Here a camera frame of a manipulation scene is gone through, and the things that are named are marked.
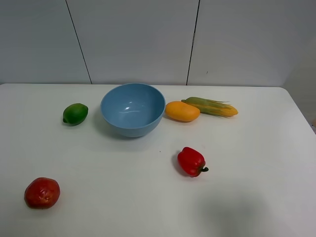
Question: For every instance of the yellow mango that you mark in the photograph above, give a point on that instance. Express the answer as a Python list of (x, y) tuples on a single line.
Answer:
[(181, 111)]

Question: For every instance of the red round fruit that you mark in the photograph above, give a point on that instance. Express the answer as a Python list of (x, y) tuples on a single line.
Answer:
[(42, 193)]

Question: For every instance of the corn cob with husk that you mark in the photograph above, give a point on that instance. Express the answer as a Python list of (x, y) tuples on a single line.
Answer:
[(212, 107)]

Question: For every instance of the red bell pepper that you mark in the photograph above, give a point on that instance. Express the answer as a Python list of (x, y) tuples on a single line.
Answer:
[(192, 162)]

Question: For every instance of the green lime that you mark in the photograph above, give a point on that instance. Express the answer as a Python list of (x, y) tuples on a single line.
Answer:
[(75, 114)]

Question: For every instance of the blue plastic bowl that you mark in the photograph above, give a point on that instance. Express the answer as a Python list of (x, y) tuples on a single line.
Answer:
[(133, 110)]

